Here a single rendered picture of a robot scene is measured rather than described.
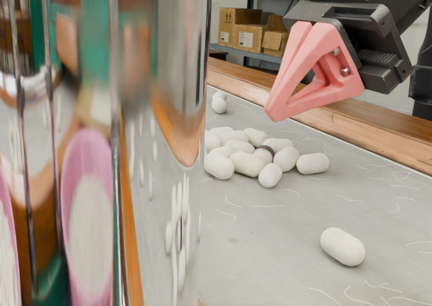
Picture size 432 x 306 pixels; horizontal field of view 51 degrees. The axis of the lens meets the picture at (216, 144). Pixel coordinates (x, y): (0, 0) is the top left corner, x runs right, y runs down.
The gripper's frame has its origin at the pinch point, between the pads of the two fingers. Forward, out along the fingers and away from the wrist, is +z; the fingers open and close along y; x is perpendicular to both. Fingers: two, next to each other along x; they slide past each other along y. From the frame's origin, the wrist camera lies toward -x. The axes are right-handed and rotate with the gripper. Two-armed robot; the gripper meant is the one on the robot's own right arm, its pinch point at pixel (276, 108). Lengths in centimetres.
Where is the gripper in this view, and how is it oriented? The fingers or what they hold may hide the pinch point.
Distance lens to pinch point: 36.5
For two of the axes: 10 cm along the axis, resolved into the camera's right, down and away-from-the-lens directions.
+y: 4.5, 3.0, -8.4
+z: -7.1, 6.9, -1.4
